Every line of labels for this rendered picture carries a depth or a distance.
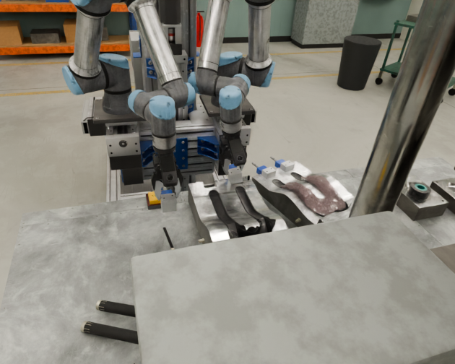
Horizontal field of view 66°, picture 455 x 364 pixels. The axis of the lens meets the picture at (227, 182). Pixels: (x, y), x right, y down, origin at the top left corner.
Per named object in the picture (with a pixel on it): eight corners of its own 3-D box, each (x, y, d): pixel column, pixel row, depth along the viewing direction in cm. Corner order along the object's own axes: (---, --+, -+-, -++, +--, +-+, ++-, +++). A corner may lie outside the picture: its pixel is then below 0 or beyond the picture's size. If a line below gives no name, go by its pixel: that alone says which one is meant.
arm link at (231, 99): (245, 84, 119) (238, 98, 113) (245, 112, 126) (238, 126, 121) (222, 81, 120) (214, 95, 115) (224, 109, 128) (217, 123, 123)
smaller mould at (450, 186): (427, 191, 161) (432, 180, 157) (449, 187, 164) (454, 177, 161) (456, 215, 148) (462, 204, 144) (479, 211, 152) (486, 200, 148)
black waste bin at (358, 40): (326, 80, 510) (336, 35, 473) (354, 79, 523) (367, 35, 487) (345, 93, 473) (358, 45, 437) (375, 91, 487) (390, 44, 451)
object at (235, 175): (222, 165, 151) (220, 154, 147) (232, 162, 152) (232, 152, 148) (230, 185, 142) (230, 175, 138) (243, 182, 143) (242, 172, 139)
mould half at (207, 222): (188, 201, 146) (188, 174, 138) (247, 192, 153) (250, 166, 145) (222, 302, 107) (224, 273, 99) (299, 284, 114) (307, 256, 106)
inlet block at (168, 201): (157, 191, 133) (156, 179, 130) (170, 188, 135) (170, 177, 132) (162, 212, 123) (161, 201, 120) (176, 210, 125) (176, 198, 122)
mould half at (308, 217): (250, 186, 156) (253, 166, 150) (294, 170, 169) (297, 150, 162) (337, 261, 124) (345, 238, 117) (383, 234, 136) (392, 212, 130)
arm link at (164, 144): (178, 137, 109) (151, 139, 106) (178, 149, 111) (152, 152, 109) (173, 126, 114) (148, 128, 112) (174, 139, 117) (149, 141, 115)
